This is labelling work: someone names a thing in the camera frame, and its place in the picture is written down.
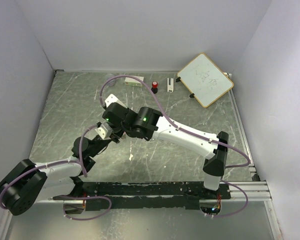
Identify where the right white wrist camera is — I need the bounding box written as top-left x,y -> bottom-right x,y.
104,94 -> 128,109

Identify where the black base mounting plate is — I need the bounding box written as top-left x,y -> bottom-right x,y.
53,181 -> 231,210

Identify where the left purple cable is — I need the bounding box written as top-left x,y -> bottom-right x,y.
0,123 -> 113,221

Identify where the aluminium rail frame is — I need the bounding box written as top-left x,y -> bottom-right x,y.
7,72 -> 273,203

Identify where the white green staples box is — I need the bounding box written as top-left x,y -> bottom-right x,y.
124,76 -> 144,87

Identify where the wire keyring with keys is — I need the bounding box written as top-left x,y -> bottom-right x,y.
120,132 -> 127,140

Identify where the yellow framed whiteboard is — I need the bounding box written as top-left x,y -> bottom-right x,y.
177,53 -> 234,108

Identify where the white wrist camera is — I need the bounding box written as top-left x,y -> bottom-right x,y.
95,122 -> 113,140
104,94 -> 128,109

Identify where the red black stamp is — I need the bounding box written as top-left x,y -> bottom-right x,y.
151,81 -> 158,94

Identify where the clear plastic cup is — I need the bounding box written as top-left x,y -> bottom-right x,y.
105,73 -> 116,87

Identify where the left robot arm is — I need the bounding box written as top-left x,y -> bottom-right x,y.
0,135 -> 112,216

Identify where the white stapler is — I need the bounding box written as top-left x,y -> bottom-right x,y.
167,78 -> 174,93

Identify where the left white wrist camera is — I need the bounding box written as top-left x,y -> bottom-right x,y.
95,122 -> 113,140

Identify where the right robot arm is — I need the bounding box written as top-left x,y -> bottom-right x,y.
102,100 -> 229,199

